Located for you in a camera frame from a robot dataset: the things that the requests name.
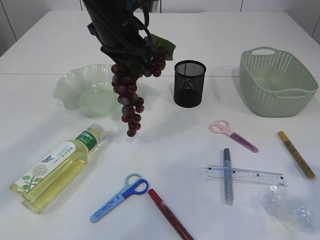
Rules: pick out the red glitter pen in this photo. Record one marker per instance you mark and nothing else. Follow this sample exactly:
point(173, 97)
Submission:
point(170, 216)

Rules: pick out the silver glitter pen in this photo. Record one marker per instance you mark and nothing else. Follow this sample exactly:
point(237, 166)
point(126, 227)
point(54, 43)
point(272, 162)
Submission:
point(228, 185)

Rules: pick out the clear plastic sheet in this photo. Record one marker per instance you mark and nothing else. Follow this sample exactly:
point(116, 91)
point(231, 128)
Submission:
point(287, 209)

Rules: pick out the gold glitter pen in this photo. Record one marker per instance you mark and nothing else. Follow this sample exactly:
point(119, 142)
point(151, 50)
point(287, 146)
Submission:
point(297, 156)

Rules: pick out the green wavy glass plate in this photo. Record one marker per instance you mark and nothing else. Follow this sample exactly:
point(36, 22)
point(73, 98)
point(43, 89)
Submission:
point(88, 90)

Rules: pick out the green woven plastic basket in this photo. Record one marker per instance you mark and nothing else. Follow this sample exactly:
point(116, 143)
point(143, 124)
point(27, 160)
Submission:
point(275, 85)

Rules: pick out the blue scissors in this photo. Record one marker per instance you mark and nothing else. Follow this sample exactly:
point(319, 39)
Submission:
point(134, 184)

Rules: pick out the purple artificial grape bunch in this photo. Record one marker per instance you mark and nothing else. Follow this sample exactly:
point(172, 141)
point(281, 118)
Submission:
point(124, 83)

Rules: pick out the pink scissors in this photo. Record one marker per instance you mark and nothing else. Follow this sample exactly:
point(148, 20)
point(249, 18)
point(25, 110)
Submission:
point(224, 127)

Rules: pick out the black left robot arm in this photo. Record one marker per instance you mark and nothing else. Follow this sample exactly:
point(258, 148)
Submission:
point(116, 25)

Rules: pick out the clear plastic ruler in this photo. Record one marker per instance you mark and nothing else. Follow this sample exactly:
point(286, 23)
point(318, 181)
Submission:
point(215, 172)

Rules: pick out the black mesh pen holder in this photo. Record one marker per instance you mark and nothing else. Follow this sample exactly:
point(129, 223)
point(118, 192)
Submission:
point(189, 76)

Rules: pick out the yellow tea bottle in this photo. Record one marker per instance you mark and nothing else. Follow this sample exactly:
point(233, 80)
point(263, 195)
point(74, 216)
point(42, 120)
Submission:
point(40, 185)

